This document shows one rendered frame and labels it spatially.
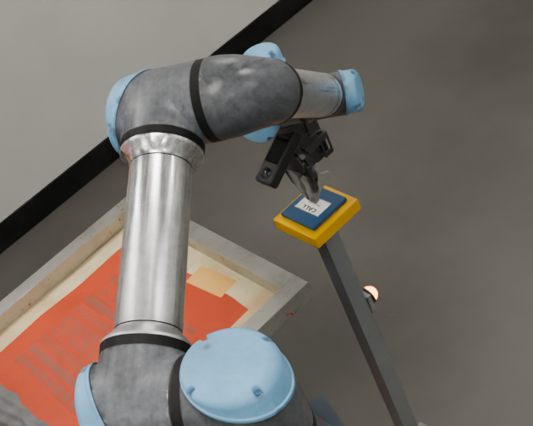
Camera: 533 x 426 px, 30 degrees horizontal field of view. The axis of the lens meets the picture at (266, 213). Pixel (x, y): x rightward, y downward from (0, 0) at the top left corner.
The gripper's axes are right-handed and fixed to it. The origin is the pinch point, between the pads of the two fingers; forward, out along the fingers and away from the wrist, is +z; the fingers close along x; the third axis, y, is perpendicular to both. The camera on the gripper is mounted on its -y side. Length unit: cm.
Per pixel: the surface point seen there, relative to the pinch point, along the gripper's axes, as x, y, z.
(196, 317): -0.2, -33.4, 2.1
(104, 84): 212, 54, 67
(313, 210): -1.5, -1.3, 1.2
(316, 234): -6.0, -5.3, 2.3
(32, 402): 13, -65, 2
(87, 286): 30, -41, 2
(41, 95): 212, 28, 54
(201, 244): 10.9, -21.0, -1.3
